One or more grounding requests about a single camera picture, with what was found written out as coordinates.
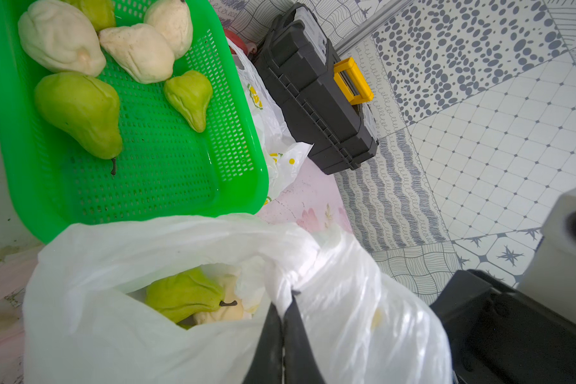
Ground pale beige pear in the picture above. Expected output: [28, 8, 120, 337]
[18, 0, 107, 77]

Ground yellow-green small pear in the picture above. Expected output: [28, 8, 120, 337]
[34, 72, 123, 176]

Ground red plastic bag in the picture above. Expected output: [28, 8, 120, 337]
[224, 29, 258, 55]

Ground green pear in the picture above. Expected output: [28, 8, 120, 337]
[163, 70, 213, 133]

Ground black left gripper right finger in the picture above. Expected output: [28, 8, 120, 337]
[283, 295, 325, 384]

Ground green plastic basket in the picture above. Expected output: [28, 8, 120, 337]
[0, 1, 269, 243]

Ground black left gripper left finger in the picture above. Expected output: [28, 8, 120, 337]
[243, 304, 283, 384]

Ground black toolbox yellow latch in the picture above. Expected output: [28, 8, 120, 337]
[254, 3, 379, 174]

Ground white plastic bag lemon print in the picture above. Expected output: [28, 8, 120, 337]
[23, 214, 453, 383]

